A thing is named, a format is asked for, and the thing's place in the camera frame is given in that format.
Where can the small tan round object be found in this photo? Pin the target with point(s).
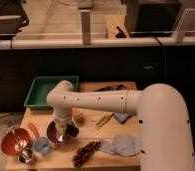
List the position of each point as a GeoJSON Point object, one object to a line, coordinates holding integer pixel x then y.
{"type": "Point", "coordinates": [78, 117]}

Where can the black eraser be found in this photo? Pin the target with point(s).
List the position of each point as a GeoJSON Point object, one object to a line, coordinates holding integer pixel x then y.
{"type": "Point", "coordinates": [72, 130]}

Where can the black monitor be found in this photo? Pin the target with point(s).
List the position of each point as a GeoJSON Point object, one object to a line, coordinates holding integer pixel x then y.
{"type": "Point", "coordinates": [151, 15]}

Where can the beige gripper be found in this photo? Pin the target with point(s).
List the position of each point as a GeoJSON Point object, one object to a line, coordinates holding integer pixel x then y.
{"type": "Point", "coordinates": [61, 126]}

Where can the black sunglasses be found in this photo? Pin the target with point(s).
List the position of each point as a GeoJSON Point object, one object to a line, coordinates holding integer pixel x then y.
{"type": "Point", "coordinates": [112, 88]}

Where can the purple bowl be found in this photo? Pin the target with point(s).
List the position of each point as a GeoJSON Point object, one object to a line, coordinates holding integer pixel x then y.
{"type": "Point", "coordinates": [53, 135]}

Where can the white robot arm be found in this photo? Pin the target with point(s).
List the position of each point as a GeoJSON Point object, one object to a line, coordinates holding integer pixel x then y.
{"type": "Point", "coordinates": [166, 142]}

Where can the red metal bowl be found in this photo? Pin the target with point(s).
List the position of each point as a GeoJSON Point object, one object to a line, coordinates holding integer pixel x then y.
{"type": "Point", "coordinates": [15, 141]}

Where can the blue-grey cloth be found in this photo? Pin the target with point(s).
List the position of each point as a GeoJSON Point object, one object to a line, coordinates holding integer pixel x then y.
{"type": "Point", "coordinates": [122, 145]}

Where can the black case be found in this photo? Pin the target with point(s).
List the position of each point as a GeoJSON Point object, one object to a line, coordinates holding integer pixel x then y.
{"type": "Point", "coordinates": [12, 16]}

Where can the small silver cup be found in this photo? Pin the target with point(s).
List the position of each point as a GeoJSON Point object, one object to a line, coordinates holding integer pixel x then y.
{"type": "Point", "coordinates": [27, 156]}

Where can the dark grape bunch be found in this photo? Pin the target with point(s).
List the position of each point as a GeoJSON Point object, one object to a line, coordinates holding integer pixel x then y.
{"type": "Point", "coordinates": [85, 153]}

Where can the small blue cloth piece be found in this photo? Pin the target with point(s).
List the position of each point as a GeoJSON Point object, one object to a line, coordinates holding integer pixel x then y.
{"type": "Point", "coordinates": [121, 118]}

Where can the light blue cup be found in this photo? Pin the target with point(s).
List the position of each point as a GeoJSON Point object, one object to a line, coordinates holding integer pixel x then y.
{"type": "Point", "coordinates": [42, 145]}

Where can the green plastic tray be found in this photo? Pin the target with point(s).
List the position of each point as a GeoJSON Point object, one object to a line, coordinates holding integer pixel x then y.
{"type": "Point", "coordinates": [41, 86]}

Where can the metal frame rail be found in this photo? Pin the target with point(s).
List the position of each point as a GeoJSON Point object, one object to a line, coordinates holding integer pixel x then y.
{"type": "Point", "coordinates": [115, 35]}

